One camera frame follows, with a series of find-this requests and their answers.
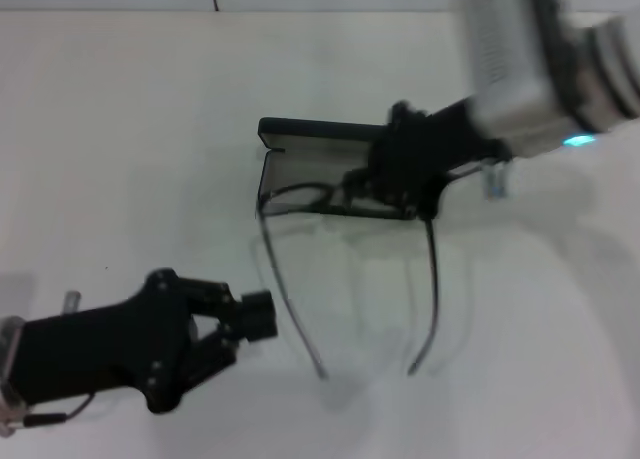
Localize wrist cable with connector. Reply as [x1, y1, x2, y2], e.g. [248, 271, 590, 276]
[19, 392, 97, 428]
[449, 158, 510, 201]

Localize left wrist cable with connector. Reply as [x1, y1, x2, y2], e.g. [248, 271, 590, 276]
[19, 392, 97, 428]

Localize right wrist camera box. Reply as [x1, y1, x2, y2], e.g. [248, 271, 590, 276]
[451, 0, 581, 158]

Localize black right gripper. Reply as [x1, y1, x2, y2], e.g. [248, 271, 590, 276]
[341, 98, 507, 221]

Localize black glasses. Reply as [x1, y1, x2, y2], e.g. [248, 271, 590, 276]
[254, 178, 444, 380]

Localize black glasses case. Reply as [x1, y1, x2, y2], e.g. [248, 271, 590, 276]
[256, 117, 426, 221]

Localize right wrist cable with connector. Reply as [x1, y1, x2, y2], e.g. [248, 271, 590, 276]
[449, 158, 510, 201]

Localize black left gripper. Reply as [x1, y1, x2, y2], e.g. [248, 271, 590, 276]
[19, 267, 280, 414]

